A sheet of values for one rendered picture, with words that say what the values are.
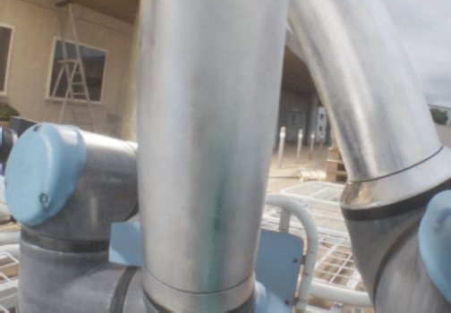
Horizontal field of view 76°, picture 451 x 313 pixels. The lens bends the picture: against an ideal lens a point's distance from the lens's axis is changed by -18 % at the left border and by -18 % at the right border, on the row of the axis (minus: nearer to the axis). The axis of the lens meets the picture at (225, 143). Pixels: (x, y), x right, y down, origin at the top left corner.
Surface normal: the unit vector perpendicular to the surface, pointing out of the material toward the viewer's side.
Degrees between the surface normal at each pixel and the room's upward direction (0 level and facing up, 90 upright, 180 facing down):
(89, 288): 44
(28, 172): 75
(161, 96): 105
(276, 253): 90
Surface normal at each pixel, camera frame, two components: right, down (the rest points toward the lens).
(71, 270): 0.55, -0.05
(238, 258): 0.61, 0.32
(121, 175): 0.91, -0.11
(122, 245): -0.44, 0.01
